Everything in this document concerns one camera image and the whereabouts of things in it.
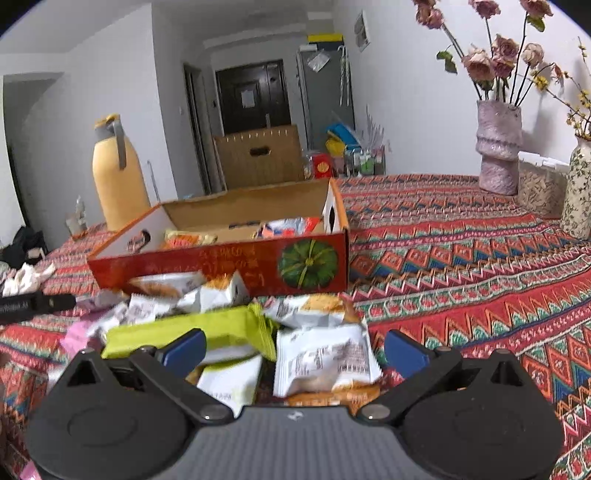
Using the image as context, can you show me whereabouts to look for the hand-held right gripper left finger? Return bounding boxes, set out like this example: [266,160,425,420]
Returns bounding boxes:
[59,329,234,426]

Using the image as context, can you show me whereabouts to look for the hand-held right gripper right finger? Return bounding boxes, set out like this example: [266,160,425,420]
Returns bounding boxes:
[360,329,532,426]

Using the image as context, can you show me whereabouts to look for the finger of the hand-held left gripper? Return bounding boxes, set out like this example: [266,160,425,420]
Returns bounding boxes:
[37,292,77,318]

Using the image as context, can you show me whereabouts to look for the green snack packet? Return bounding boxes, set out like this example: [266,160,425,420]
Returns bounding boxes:
[102,304,279,361]

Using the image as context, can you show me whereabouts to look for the pile of snack packets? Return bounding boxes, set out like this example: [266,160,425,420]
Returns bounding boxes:
[60,270,384,416]

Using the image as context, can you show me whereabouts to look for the white snack packet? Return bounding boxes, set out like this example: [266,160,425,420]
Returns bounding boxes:
[273,322,383,398]

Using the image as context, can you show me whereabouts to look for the red pumpkin print cardboard box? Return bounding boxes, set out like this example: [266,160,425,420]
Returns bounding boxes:
[87,178,350,296]

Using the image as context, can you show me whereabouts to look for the white cloth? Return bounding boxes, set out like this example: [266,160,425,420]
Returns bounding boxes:
[0,262,57,297]

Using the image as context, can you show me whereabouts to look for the black clothes pile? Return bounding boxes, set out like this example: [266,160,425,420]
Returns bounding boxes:
[0,226,49,271]

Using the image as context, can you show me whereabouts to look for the glass cup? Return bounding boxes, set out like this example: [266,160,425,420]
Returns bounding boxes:
[65,196,88,238]

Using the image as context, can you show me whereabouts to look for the yellow thermos bottle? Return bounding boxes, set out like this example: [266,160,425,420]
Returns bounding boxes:
[92,114,152,232]

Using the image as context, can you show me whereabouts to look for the red orange snack packet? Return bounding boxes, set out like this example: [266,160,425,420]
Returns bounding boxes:
[253,217,324,239]

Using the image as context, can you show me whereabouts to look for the metal storage cart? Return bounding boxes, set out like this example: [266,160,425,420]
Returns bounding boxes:
[344,144,386,177]

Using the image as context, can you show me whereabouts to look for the red gift box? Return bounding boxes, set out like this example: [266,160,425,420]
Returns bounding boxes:
[310,154,334,180]

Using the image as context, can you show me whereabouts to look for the woven basket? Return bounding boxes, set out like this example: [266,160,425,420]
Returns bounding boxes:
[517,154,571,219]

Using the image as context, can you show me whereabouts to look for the wooden chair back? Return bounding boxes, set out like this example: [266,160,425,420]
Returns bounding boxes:
[213,124,306,191]

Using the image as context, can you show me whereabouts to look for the pink ceramic vase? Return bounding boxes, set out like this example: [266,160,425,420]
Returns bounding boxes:
[475,100,524,196]

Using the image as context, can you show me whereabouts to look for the pale decorative grass stems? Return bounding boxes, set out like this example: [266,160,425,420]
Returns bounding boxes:
[362,106,393,148]

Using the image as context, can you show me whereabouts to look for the blue plastic dustpan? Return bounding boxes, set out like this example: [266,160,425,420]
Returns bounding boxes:
[327,122,358,144]

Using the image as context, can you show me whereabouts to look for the floral patterned vase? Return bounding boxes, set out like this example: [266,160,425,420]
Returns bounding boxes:
[560,136,591,241]

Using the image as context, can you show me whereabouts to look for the dark door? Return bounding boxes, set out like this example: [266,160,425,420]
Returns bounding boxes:
[215,59,293,137]

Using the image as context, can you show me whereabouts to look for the grey refrigerator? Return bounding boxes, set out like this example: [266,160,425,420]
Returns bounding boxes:
[295,46,356,151]

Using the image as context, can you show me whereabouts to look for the white umbrella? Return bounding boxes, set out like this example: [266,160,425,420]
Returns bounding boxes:
[337,45,350,106]

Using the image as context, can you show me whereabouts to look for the dried pink roses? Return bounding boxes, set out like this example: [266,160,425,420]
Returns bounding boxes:
[411,0,566,108]

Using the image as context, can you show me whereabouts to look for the yellow blossom branches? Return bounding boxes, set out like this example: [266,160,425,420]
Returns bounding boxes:
[531,37,591,141]

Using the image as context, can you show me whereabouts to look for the wall poster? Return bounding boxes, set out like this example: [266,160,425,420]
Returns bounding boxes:
[353,10,372,52]

